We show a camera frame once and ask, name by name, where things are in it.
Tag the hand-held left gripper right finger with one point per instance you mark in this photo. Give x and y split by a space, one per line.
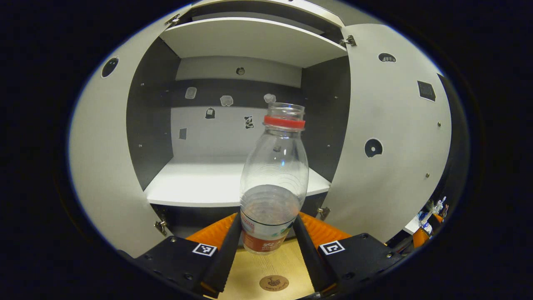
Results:
310 262

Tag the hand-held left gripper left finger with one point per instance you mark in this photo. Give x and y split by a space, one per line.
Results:
227 258

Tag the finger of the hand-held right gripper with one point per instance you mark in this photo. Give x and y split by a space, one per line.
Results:
420 238

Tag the clear plastic bottle red label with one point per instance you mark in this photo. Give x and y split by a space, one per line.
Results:
272 175

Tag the white cabinet shelf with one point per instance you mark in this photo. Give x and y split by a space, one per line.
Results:
258 41
200 183

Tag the white cabinet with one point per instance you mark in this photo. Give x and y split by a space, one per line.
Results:
233 141

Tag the white cabinet drawer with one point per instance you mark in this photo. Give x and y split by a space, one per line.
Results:
270 7

